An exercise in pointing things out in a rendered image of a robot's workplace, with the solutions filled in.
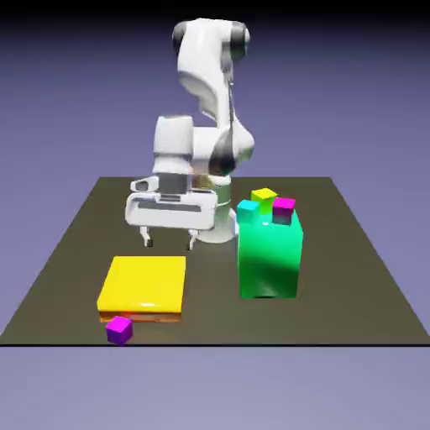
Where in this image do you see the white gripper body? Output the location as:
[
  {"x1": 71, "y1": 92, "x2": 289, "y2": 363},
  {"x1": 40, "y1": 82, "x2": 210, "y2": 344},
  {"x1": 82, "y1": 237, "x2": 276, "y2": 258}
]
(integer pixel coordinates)
[{"x1": 124, "y1": 191, "x2": 218, "y2": 232}]

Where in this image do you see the small yellow cube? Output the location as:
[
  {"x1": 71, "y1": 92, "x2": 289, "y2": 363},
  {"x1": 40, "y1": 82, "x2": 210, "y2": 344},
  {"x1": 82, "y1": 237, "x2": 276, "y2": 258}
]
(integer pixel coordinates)
[{"x1": 250, "y1": 187, "x2": 279, "y2": 216}]

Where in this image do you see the large green box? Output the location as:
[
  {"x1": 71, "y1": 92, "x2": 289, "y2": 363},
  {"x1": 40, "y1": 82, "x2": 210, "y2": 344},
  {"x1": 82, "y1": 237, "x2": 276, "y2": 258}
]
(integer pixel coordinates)
[{"x1": 237, "y1": 210, "x2": 304, "y2": 300}]

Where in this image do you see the large yellow box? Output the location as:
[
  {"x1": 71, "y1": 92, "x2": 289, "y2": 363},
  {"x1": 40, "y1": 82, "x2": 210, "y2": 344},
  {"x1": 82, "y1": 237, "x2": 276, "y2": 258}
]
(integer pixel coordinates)
[{"x1": 96, "y1": 255, "x2": 187, "y2": 324}]

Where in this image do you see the small magenta cube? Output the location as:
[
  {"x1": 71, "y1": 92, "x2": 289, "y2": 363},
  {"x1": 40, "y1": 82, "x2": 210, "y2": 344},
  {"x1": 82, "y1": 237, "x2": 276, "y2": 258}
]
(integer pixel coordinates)
[{"x1": 270, "y1": 197, "x2": 296, "y2": 226}]

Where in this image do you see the small purple cube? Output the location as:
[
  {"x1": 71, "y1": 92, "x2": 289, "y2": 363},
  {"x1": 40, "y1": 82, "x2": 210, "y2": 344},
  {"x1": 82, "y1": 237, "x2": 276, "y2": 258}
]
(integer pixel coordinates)
[{"x1": 105, "y1": 315, "x2": 134, "y2": 346}]

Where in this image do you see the small cyan cube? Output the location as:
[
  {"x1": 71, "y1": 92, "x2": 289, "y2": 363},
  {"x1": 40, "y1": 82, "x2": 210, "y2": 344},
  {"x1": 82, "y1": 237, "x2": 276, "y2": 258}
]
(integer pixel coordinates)
[{"x1": 236, "y1": 199, "x2": 261, "y2": 223}]

